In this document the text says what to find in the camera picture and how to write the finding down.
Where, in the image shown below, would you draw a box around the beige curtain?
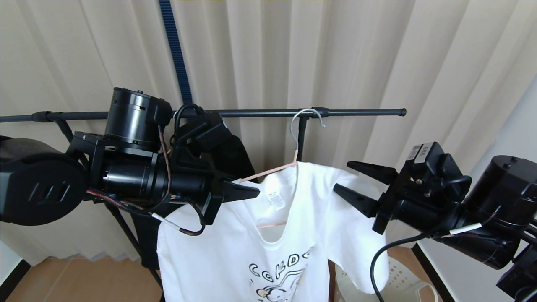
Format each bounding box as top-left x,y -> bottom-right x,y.
0,0 -> 198,266
170,0 -> 537,252

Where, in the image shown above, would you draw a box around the pink clothes hanger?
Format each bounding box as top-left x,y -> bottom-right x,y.
239,108 -> 326,229

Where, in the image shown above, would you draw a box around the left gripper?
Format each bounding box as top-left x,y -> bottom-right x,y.
168,164 -> 261,226

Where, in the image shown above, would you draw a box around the black clothes rack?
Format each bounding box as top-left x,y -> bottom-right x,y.
0,107 -> 407,302

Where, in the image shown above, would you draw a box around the white garment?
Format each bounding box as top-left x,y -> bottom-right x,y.
156,161 -> 390,302

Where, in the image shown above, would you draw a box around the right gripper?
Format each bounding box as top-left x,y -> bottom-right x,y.
333,161 -> 460,235

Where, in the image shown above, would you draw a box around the black shorts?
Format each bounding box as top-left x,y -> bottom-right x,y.
131,134 -> 257,271

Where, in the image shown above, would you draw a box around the white laundry basket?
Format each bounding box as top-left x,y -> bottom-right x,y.
334,257 -> 439,302

